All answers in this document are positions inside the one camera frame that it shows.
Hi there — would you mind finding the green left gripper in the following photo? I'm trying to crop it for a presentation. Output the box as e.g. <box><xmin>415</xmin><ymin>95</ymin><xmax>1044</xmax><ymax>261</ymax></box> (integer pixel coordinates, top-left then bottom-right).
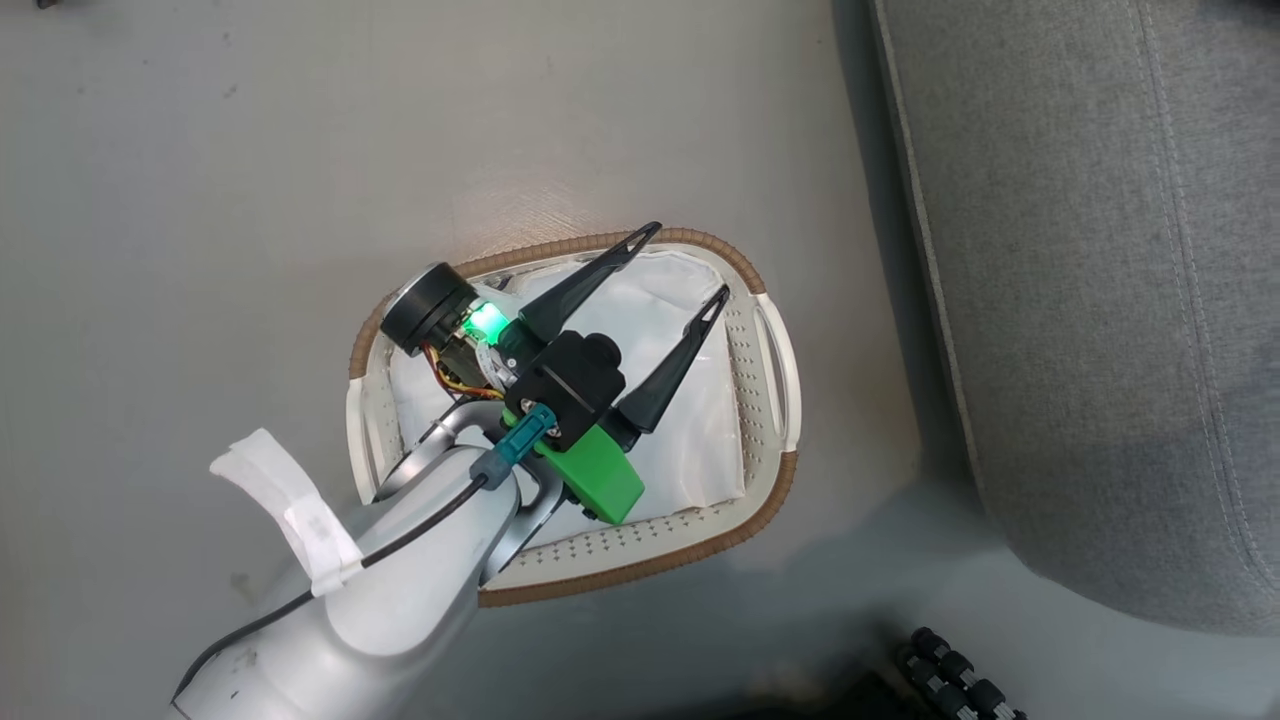
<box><xmin>379</xmin><ymin>221</ymin><xmax>732</xmax><ymax>527</ymax></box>

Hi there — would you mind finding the grey fabric sofa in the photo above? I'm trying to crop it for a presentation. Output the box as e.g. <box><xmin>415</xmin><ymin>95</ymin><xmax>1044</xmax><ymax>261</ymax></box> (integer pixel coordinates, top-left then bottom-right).
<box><xmin>868</xmin><ymin>0</ymin><xmax>1280</xmax><ymax>637</ymax></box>

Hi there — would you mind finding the white basket liner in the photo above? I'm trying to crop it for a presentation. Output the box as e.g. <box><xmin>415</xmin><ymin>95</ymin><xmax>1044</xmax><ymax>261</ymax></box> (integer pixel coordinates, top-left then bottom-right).
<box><xmin>387</xmin><ymin>250</ymin><xmax>747</xmax><ymax>523</ymax></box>

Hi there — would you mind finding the white laundry basket brown rim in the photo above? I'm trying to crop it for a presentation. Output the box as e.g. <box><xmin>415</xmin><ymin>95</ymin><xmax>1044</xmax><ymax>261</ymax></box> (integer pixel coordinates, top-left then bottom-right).
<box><xmin>345</xmin><ymin>227</ymin><xmax>803</xmax><ymax>609</ymax></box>

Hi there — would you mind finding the white tape strip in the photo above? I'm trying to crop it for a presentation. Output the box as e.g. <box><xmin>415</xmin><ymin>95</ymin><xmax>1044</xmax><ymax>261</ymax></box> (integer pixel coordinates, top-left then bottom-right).
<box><xmin>209</xmin><ymin>427</ymin><xmax>367</xmax><ymax>599</ymax></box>

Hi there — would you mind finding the black cable with teal connector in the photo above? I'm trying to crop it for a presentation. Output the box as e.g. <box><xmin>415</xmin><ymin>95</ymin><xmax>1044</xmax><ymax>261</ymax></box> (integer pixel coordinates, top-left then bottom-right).
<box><xmin>172</xmin><ymin>403</ymin><xmax>558</xmax><ymax>703</ymax></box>

